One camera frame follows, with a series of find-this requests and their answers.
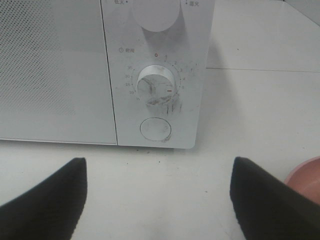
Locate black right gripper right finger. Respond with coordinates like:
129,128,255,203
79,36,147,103
229,156,320,240

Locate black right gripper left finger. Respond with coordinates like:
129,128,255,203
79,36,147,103
0,158,88,240

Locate pink plate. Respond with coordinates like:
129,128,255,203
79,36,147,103
284,156,320,205

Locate white microwave door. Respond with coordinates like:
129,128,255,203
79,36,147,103
0,0,117,145

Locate round door release button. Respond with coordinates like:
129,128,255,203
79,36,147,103
140,117,172,141

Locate white timer knob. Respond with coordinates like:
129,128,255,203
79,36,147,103
136,64,176,106

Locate white microwave oven body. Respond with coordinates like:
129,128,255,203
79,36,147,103
101,0,215,149

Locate white power knob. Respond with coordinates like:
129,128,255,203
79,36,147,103
131,0,181,32

